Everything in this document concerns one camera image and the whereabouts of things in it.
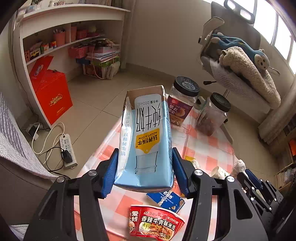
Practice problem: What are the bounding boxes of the yellow snack wrapper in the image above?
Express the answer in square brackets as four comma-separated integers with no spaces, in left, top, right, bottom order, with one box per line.
[185,156,200,169]

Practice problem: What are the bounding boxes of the beige curtain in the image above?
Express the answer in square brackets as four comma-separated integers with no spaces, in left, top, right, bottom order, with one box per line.
[111,0,136,71]
[258,78,295,145]

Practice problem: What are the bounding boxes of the beige fleece blanket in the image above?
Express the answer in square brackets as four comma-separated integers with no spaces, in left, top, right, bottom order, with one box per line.
[219,47,281,109]

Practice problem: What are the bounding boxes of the grey office chair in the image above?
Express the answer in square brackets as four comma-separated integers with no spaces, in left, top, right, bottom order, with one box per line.
[197,0,282,144]

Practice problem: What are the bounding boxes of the light blue milk carton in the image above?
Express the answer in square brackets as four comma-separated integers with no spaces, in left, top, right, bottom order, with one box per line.
[114,85,174,193]

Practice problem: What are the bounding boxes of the pink checkered tablecloth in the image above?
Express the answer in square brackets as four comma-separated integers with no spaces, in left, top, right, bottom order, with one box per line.
[78,109,237,240]

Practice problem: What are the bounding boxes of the blue white snack wrapper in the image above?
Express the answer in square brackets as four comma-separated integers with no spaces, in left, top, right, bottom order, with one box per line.
[146,191,185,213]

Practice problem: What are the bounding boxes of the beige curtain left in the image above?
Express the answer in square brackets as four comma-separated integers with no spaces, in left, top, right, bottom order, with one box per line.
[111,0,136,71]

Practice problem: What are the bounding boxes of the nut jar purple label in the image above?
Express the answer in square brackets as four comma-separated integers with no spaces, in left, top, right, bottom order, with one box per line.
[167,76,200,126]

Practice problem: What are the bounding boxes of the white floral paper cup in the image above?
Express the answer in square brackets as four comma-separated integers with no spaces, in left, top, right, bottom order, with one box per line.
[210,166,230,180]

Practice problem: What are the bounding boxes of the red instant noodle cup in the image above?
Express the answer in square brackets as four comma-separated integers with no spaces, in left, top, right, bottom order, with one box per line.
[128,205,185,240]

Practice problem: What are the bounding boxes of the blue monkey plush toy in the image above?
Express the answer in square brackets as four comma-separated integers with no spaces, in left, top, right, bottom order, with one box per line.
[211,33,270,70]

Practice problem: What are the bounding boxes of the clear jar black lid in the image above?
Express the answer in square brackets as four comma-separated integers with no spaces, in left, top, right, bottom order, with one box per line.
[195,92,231,136]

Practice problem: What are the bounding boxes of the wooden side shelf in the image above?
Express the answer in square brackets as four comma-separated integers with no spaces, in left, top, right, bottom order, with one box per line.
[270,115,295,195]

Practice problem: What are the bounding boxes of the white tissue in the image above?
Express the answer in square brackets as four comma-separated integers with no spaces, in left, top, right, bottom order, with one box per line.
[231,159,246,177]

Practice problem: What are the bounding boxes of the beige curtain right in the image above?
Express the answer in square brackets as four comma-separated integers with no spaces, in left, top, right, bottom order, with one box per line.
[258,78,295,145]

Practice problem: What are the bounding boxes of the white bookshelf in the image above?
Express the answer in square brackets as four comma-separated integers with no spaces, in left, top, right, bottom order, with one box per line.
[12,4,130,128]

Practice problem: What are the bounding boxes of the red gift box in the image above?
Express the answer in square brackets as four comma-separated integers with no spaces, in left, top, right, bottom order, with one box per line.
[30,56,73,125]

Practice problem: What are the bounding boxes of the white power strip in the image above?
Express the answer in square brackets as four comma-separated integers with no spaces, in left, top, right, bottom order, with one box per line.
[60,133,78,169]

